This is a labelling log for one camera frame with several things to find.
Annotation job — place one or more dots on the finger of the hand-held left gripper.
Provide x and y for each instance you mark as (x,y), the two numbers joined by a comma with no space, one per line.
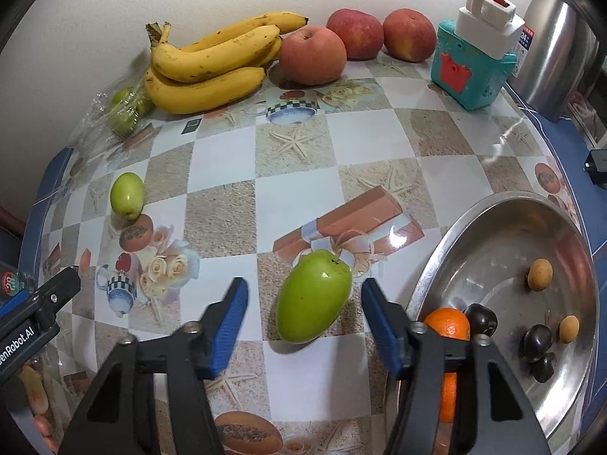
(59,286)
(14,306)

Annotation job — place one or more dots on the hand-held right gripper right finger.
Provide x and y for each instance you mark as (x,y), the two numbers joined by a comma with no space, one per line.
(381,331)

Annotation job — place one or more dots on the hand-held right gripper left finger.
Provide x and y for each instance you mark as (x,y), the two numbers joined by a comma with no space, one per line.
(230,331)

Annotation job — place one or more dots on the large orange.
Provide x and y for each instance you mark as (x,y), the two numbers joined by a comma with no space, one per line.
(448,322)

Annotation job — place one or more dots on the large green jujube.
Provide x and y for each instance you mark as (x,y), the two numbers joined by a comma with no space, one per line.
(313,296)

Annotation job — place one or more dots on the dark purple plum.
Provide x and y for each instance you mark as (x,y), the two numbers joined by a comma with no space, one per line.
(544,368)
(483,320)
(538,340)

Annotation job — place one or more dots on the round metal basin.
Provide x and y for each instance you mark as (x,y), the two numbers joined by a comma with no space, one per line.
(498,246)

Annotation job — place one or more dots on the brown longan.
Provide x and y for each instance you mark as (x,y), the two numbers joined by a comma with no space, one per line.
(539,275)
(569,329)

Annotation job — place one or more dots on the person's left hand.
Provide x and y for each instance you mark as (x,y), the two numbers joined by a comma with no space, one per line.
(34,391)

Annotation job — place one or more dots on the labelled clear glass cup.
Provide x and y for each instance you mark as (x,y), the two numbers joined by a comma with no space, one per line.
(12,284)

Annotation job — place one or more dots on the small green jujube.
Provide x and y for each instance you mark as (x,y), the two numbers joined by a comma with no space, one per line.
(127,195)

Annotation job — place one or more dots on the boxed green jujube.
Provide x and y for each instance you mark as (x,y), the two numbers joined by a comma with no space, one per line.
(143,106)
(125,123)
(122,97)

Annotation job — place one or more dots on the clear plastic fruit box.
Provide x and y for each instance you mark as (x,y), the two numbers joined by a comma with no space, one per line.
(104,113)

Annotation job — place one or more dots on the yellow banana bunch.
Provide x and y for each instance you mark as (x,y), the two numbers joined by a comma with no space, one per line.
(208,71)

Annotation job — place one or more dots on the teal plastic toy box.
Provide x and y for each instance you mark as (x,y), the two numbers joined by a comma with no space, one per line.
(469,80)

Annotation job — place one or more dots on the blue tablecloth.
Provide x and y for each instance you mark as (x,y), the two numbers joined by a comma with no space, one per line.
(576,142)

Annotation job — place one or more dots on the black charger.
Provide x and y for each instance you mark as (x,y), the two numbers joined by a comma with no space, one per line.
(597,166)

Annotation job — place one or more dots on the red apple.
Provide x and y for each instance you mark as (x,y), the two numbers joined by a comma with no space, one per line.
(410,35)
(312,57)
(355,33)

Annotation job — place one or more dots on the stainless steel kettle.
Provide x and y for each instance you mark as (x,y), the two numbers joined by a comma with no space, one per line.
(555,57)

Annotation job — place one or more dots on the white power adapter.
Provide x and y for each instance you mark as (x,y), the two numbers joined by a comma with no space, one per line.
(493,23)

